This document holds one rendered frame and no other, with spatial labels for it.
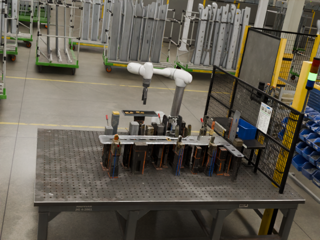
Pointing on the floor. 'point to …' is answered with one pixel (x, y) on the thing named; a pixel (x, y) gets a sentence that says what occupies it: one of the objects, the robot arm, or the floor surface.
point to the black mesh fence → (260, 131)
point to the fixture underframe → (43, 212)
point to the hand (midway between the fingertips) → (143, 101)
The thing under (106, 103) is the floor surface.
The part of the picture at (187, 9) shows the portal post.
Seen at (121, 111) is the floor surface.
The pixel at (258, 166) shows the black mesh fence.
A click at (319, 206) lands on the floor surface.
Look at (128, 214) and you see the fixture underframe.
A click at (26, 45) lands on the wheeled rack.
